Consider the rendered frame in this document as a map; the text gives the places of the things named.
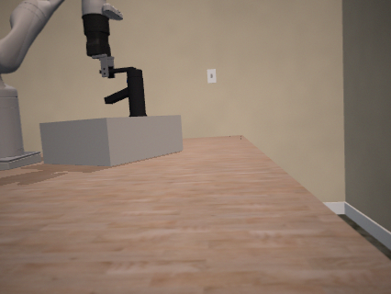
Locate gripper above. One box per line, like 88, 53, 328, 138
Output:
82, 0, 123, 78

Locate black mixer tap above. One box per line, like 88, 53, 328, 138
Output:
104, 67, 147, 117

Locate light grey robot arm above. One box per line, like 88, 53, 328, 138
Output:
0, 0, 64, 157

